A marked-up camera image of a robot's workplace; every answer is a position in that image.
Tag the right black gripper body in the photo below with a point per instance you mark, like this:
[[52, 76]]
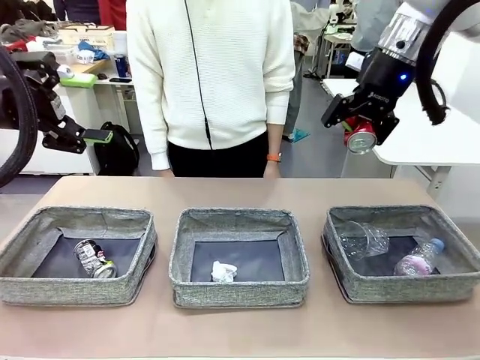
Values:
[[382, 78]]

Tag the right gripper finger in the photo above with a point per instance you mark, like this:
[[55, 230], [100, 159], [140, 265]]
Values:
[[337, 110], [386, 125]]

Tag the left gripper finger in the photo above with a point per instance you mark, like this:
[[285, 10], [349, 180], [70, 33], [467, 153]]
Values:
[[63, 137], [37, 63]]

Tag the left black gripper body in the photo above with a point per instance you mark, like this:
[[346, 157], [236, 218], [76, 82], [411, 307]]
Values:
[[47, 108]]

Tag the red crushed soda can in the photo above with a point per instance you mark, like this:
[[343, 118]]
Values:
[[360, 140]]

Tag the clear plastic cup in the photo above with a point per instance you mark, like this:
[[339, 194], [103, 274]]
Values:
[[369, 242]]

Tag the black crushed soda can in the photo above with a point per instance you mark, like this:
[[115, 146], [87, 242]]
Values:
[[92, 258]]

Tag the clear plastic water bottle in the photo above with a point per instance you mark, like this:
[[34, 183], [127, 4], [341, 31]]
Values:
[[416, 260]]

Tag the white paper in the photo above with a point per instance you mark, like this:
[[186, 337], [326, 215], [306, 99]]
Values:
[[224, 272]]

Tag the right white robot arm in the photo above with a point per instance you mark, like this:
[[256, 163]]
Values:
[[465, 56]]

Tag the person's left forearm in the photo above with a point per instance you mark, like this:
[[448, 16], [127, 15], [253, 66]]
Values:
[[275, 120]]

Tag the person's right forearm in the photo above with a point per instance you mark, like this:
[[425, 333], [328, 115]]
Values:
[[155, 131]]

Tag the person's left hand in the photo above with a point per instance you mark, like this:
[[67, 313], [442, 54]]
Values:
[[272, 170]]

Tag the person's right hand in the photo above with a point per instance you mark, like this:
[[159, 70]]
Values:
[[166, 173]]

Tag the red cloth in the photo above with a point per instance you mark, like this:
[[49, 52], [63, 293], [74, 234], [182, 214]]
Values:
[[18, 45]]

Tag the white plastic crate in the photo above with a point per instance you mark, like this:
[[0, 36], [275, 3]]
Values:
[[67, 54]]

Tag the grey cloth pile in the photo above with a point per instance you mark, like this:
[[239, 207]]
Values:
[[26, 28]]

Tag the teal floor object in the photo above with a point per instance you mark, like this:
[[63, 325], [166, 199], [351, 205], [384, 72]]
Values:
[[298, 135]]

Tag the small white printed box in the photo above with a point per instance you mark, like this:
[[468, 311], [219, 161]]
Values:
[[84, 57]]

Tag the black backpack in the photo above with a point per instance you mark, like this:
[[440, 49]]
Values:
[[116, 157]]

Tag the person in light blue shirt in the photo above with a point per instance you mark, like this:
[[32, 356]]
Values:
[[365, 22]]

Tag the blue cloth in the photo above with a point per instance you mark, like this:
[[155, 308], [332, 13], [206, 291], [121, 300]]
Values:
[[99, 54]]

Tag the printed wooden box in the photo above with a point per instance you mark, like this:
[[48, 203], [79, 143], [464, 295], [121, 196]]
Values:
[[93, 35]]

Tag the small black desk object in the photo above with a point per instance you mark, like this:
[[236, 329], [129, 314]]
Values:
[[101, 76]]

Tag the white shelf desk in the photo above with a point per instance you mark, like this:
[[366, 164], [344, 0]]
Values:
[[116, 84]]

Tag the black smartphone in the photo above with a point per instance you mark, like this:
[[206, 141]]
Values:
[[120, 80]]

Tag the orange wrist watch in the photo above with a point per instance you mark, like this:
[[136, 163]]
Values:
[[273, 156]]

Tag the blue drink can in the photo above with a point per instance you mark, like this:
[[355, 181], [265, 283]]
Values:
[[120, 67]]

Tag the white cylindrical container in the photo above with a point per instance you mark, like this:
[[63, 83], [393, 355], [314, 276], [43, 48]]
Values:
[[120, 41]]

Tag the person in red top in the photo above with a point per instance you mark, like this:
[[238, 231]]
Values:
[[112, 11]]

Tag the person in white sweater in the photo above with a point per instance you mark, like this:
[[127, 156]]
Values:
[[210, 75]]

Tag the grey fabric basket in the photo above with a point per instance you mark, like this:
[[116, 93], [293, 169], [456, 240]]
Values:
[[236, 294], [405, 290], [75, 292]]

